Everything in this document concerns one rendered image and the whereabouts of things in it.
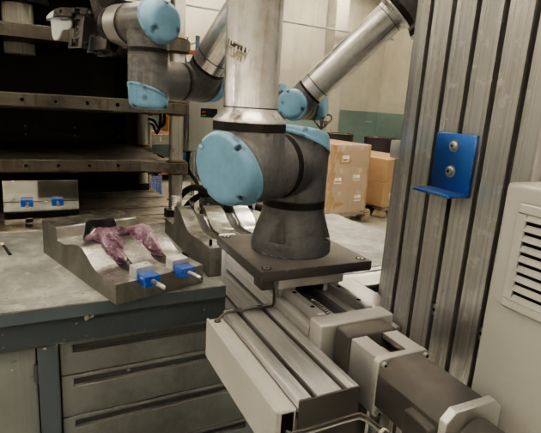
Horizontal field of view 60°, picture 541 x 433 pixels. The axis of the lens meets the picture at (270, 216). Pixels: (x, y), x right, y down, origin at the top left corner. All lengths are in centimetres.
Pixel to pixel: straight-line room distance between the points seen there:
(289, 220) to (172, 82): 35
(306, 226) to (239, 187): 19
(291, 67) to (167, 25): 843
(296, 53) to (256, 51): 867
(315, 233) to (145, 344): 73
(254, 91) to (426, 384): 46
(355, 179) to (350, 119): 474
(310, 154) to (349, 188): 469
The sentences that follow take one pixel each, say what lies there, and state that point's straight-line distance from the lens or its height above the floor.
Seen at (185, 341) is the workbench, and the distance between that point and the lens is 145.
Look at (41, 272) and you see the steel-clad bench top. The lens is 148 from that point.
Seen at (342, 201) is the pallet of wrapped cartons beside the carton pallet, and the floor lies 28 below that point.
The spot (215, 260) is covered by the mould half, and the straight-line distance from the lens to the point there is 138.
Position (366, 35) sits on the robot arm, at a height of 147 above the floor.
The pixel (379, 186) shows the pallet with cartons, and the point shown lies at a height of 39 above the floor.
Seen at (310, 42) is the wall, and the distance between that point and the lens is 956.
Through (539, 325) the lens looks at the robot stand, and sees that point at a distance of 63.
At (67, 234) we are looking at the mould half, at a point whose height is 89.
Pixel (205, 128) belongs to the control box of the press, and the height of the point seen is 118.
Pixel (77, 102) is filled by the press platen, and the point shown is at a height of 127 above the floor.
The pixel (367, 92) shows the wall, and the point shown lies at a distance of 1042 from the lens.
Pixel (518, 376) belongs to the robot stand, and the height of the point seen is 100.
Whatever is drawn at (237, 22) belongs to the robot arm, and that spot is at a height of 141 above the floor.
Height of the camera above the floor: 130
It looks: 13 degrees down
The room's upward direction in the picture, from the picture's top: 4 degrees clockwise
